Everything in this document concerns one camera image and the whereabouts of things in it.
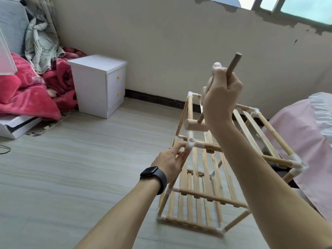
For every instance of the grey blue cloth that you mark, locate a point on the grey blue cloth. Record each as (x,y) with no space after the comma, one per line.
(10,26)

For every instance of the pink ruffled bed skirt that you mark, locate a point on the pink ruffled bed skirt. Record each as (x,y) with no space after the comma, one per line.
(316,147)

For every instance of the person's left forearm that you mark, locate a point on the person's left forearm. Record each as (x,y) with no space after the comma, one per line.
(124,215)

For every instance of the person's left hand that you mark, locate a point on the person's left hand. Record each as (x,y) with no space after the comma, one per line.
(171,162)

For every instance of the red fleece blanket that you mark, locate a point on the red fleece blanket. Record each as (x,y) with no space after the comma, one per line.
(31,90)

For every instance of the window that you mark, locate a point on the window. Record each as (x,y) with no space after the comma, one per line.
(290,5)

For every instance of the flat white box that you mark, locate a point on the flat white box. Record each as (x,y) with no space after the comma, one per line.
(18,127)

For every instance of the pale green cloth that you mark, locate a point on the pale green cloth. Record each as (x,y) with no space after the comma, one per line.
(44,44)

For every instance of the white plastic door panel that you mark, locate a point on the white plastic door panel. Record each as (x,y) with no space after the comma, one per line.
(6,54)

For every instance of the person's right hand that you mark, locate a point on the person's right hand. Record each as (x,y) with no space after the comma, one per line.
(220,98)

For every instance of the black smartwatch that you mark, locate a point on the black smartwatch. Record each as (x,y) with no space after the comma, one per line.
(153,179)

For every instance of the green striped curtain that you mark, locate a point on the green striped curtain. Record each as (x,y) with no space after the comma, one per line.
(39,5)

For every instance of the white box cabinet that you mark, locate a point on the white box cabinet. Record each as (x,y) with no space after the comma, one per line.
(96,85)

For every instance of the wooden mallet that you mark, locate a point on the wooden mallet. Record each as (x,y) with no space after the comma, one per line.
(194,124)

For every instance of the person's right forearm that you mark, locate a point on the person's right forearm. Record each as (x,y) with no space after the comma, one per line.
(259,184)

